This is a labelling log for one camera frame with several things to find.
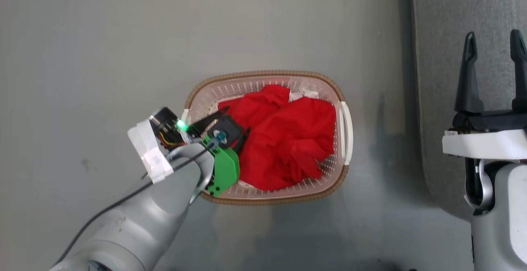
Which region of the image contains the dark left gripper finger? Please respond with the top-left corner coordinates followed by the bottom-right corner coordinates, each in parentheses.
top-left (189, 106), bottom-right (230, 137)
top-left (233, 127), bottom-right (252, 154)

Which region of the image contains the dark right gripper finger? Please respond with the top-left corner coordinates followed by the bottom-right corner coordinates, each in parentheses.
top-left (510, 29), bottom-right (527, 112)
top-left (455, 32), bottom-right (485, 113)

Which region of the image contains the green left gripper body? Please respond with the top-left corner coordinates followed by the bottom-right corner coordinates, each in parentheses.
top-left (201, 139), bottom-right (241, 197)

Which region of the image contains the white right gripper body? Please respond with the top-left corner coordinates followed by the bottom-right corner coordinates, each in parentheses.
top-left (442, 110), bottom-right (527, 160)

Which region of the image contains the red garment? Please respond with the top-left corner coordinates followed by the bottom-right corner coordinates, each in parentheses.
top-left (217, 84), bottom-right (337, 192)

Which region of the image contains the white garment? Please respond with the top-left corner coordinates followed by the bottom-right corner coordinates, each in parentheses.
top-left (287, 86), bottom-right (321, 102)

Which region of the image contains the cream perforated laundry basket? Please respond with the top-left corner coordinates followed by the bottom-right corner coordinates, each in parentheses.
top-left (182, 70), bottom-right (354, 206)

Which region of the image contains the grey fabric sofa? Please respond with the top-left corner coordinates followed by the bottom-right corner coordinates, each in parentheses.
top-left (411, 0), bottom-right (527, 223)

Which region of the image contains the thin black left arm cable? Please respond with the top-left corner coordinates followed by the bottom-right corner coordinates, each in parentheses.
top-left (54, 139), bottom-right (219, 265)

